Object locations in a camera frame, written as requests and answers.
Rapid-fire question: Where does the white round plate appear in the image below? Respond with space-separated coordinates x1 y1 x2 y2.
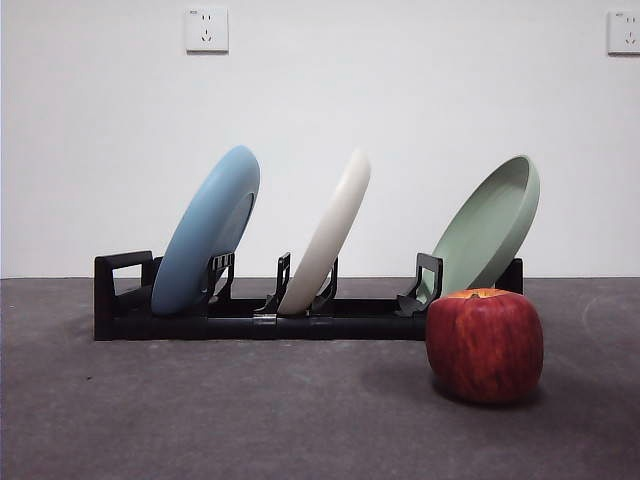
277 147 372 316

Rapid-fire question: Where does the black plate rack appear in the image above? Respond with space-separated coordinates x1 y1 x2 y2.
93 249 525 343

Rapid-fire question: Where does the green round plate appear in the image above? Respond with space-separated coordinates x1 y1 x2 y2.
430 154 542 305

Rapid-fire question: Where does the blue round plate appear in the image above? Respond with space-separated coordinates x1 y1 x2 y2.
150 144 262 320

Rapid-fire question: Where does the red apple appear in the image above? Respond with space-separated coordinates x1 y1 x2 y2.
425 288 545 404

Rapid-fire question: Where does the white wall socket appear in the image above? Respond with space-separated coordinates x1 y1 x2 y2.
607 10 640 56
185 6 231 55

